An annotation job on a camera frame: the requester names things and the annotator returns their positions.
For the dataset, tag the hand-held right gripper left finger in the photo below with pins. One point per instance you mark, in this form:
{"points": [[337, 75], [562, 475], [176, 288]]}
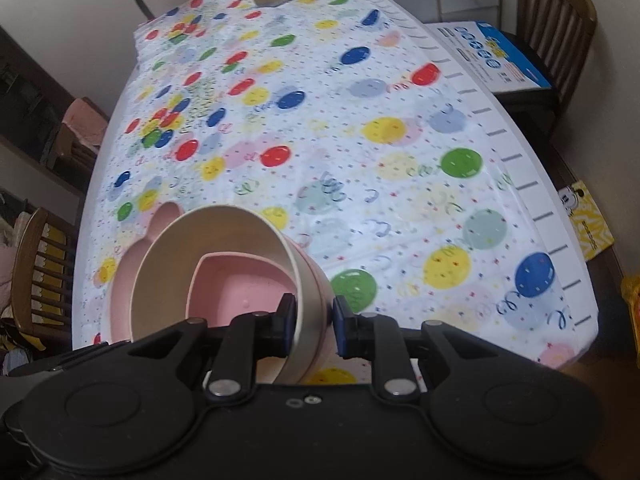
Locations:
{"points": [[288, 322]]}

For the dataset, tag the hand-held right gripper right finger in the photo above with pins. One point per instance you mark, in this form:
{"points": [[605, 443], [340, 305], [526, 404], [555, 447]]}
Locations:
{"points": [[341, 322]]}

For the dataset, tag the small pink bowl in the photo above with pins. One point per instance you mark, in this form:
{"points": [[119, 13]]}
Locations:
{"points": [[240, 300]]}

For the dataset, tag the cream bowl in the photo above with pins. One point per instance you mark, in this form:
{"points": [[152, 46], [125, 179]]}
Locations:
{"points": [[225, 230]]}

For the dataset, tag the pink pig-shaped plate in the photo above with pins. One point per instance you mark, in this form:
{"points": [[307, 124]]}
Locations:
{"points": [[125, 280]]}

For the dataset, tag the balloon print tablecloth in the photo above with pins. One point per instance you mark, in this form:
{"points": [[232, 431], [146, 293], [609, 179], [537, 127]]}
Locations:
{"points": [[350, 135]]}

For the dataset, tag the wooden chair with yellow cushion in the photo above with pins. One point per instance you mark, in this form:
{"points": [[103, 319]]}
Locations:
{"points": [[30, 280]]}

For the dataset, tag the yellow cartoon mouse bag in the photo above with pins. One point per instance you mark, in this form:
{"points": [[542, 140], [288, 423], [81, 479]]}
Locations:
{"points": [[587, 220]]}

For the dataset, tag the wooden chair with towel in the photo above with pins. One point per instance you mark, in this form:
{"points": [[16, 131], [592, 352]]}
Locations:
{"points": [[70, 145]]}

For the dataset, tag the pink towel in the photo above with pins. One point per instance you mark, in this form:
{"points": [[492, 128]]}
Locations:
{"points": [[87, 120]]}

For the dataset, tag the blue white printed box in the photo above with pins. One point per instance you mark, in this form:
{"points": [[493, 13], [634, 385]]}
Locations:
{"points": [[495, 55]]}

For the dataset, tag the brown slatted wooden chair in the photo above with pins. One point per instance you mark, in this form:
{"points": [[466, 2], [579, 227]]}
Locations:
{"points": [[555, 10]]}

